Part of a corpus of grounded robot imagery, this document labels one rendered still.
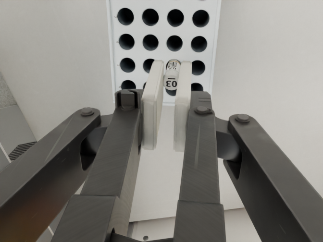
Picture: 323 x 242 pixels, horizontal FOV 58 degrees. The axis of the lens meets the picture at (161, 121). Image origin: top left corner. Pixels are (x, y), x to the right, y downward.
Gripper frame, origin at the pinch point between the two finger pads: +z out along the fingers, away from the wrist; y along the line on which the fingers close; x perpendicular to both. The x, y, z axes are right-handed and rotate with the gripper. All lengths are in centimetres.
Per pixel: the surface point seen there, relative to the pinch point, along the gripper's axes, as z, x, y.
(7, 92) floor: 86, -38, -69
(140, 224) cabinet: 11.6, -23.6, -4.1
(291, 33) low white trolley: 10.1, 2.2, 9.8
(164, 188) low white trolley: 10.1, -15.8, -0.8
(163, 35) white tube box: 6.6, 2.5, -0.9
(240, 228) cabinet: 9.0, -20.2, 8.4
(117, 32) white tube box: 6.6, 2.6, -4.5
